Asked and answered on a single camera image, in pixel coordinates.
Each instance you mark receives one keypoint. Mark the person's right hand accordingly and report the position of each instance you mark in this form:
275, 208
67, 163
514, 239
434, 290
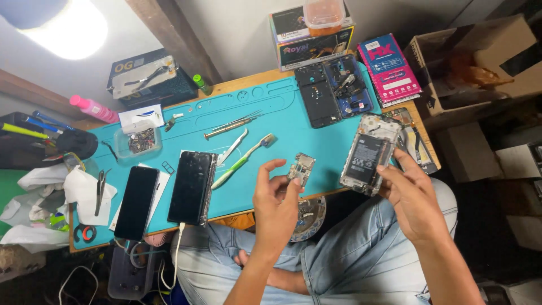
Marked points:
417, 207

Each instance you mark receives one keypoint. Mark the person's left hand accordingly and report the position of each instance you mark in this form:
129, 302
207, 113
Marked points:
273, 216

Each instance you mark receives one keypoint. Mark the small phone circuit board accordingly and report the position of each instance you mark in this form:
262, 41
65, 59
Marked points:
302, 166

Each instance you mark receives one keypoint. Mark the phone with battery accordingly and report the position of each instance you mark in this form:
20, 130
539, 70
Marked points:
364, 156

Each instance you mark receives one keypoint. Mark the round plate of parts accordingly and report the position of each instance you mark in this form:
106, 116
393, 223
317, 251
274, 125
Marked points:
311, 220

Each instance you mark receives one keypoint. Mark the green white toothbrush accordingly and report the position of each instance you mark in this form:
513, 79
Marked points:
237, 163

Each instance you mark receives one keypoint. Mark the person's light blue jeans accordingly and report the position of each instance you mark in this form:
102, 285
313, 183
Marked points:
360, 254

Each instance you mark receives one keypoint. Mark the black smartphone with loose screen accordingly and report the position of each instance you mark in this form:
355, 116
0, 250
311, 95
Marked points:
190, 188

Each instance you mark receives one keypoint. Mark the stack of cardboard boxes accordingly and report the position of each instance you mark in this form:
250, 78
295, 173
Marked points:
508, 169

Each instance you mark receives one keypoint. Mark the silver tweezers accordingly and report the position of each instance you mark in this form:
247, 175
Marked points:
241, 120

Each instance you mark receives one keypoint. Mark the turquoise silicone repair mat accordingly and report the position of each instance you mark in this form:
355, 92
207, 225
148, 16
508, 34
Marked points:
279, 110

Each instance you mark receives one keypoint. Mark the black sim tray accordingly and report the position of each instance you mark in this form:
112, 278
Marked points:
168, 167

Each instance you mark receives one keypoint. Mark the small white nozzle tool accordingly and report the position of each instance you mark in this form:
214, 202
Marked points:
171, 122

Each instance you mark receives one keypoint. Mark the pink blue product box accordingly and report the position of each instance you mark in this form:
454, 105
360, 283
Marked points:
387, 67

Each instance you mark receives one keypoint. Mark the open brown cardboard box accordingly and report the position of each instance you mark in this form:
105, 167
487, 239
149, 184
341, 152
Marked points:
478, 72

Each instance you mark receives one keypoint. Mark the small green bottle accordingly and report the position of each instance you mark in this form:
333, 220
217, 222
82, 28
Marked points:
202, 84

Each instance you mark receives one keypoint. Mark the clear tub of small parts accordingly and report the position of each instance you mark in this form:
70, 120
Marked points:
139, 142

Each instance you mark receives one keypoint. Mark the grey power strip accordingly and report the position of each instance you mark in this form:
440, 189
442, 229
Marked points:
127, 275

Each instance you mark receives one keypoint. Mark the black cardboard box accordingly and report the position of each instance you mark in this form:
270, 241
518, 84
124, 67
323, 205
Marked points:
178, 89

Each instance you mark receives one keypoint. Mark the white card box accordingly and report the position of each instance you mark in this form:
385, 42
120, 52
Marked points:
139, 114

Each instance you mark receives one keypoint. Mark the colourful printed product box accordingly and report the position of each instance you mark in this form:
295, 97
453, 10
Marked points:
313, 48

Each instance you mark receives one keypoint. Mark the black tweezers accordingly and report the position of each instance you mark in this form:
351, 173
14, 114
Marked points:
100, 190

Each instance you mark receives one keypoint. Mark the black pliers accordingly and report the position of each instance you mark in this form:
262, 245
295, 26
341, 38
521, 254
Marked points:
148, 77

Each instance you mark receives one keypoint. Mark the white tissue cloth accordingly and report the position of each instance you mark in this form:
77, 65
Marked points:
82, 190

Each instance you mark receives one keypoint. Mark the silver metal plate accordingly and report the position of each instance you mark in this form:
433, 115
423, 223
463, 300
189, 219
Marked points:
127, 87

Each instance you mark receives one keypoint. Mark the clear tub with orange contents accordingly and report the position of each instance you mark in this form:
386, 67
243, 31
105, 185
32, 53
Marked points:
324, 17

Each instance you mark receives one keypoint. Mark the pink plastic bottle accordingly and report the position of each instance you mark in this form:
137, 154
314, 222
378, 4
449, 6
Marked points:
95, 109

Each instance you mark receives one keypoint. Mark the blue pen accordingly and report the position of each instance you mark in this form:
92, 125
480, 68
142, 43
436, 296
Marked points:
53, 120
42, 125

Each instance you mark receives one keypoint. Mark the black tool pouch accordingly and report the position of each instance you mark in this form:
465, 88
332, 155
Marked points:
25, 150

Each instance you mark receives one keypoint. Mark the yellow pen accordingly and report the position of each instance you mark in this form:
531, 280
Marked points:
25, 131

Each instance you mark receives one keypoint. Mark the bright lamp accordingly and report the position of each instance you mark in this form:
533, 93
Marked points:
63, 29

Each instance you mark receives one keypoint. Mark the black phone frame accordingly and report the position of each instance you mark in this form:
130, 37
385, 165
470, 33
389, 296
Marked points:
315, 99

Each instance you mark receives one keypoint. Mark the blue phone frame with parts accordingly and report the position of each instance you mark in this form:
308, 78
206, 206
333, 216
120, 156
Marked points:
353, 87

